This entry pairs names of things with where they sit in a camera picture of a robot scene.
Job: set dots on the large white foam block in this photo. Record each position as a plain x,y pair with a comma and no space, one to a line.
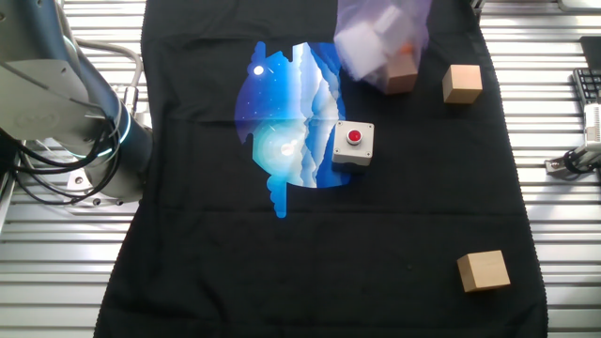
359,49

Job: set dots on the wooden block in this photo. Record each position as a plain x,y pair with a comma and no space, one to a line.
401,77

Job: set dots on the small orange piece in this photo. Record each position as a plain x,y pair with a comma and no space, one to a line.
406,48

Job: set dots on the small white foam block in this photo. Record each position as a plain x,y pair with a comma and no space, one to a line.
392,21

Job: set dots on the purple translucent plastic bag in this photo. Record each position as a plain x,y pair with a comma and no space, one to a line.
422,23

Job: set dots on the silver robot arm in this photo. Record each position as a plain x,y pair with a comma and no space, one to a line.
131,155

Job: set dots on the grey box with red button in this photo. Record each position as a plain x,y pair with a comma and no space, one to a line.
345,152

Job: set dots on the black cloth with blue print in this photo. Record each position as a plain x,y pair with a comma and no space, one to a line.
328,258

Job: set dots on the plain wooden cube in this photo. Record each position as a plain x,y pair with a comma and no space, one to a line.
462,84
483,271

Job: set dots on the black computer keyboard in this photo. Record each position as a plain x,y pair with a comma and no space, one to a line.
589,87

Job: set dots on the black flat object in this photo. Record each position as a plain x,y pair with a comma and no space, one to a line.
591,51

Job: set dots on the grey flat device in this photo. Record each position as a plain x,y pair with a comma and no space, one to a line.
580,4

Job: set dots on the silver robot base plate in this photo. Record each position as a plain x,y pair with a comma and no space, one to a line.
77,180

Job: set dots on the aluminium camera stand rail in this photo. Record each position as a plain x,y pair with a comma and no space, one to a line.
556,166

